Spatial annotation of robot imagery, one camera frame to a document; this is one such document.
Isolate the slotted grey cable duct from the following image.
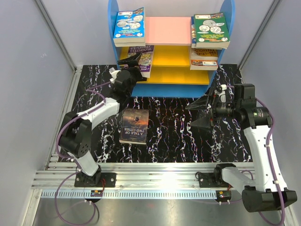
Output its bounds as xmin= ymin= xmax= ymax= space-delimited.
xmin=41 ymin=189 xmax=217 ymax=200

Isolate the left small circuit board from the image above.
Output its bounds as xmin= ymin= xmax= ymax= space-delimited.
xmin=90 ymin=190 xmax=103 ymax=197

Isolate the dark tale of two cities book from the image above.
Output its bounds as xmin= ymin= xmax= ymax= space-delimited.
xmin=119 ymin=109 xmax=149 ymax=145

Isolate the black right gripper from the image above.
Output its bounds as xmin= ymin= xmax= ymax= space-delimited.
xmin=186 ymin=87 xmax=241 ymax=131

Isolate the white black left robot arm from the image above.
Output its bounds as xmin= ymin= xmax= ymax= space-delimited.
xmin=55 ymin=53 xmax=146 ymax=187

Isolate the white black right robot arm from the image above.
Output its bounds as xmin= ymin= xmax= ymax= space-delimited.
xmin=186 ymin=84 xmax=297 ymax=212

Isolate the blue 91-storey treehouse book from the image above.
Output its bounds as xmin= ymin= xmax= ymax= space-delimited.
xmin=190 ymin=16 xmax=196 ymax=48

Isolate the yellow 130-storey treehouse book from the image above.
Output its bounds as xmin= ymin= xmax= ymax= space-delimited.
xmin=189 ymin=48 xmax=218 ymax=71

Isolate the small circuit board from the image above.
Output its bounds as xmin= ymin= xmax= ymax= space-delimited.
xmin=216 ymin=190 xmax=232 ymax=200
xmin=90 ymin=190 xmax=103 ymax=197

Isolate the blue pink yellow bookshelf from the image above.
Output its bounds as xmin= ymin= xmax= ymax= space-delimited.
xmin=108 ymin=0 xmax=235 ymax=98

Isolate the purple treehouse book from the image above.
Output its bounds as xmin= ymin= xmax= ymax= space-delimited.
xmin=127 ymin=45 xmax=154 ymax=78

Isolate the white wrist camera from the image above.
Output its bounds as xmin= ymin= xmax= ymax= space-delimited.
xmin=109 ymin=67 xmax=121 ymax=83
xmin=215 ymin=84 xmax=227 ymax=103

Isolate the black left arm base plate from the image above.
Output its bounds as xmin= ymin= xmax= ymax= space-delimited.
xmin=74 ymin=172 xmax=117 ymax=188

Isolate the right small circuit board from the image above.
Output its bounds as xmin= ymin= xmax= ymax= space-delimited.
xmin=216 ymin=190 xmax=232 ymax=200

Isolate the aluminium mounting rail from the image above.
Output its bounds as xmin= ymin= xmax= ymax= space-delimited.
xmin=32 ymin=161 xmax=216 ymax=190

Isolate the light blue 26-storey book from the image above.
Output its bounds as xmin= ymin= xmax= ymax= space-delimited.
xmin=113 ymin=7 xmax=146 ymax=44

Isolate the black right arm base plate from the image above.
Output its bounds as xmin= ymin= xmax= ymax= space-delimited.
xmin=195 ymin=172 xmax=229 ymax=188

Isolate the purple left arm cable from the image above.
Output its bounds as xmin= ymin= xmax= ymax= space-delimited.
xmin=55 ymin=80 xmax=116 ymax=225

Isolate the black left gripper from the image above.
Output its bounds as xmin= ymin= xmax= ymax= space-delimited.
xmin=117 ymin=53 xmax=147 ymax=97

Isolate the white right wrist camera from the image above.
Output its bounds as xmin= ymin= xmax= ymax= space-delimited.
xmin=215 ymin=84 xmax=227 ymax=103

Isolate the lime green treehouse book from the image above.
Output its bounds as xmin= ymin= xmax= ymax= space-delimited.
xmin=115 ymin=42 xmax=146 ymax=47

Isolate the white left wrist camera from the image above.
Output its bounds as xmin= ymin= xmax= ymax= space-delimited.
xmin=109 ymin=67 xmax=121 ymax=83

